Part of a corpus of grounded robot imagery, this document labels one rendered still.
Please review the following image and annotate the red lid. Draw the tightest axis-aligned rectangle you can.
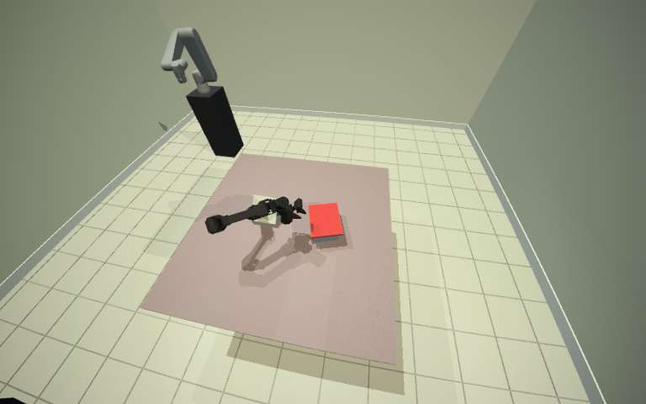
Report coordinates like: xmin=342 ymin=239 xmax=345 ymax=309
xmin=309 ymin=203 xmax=343 ymax=239

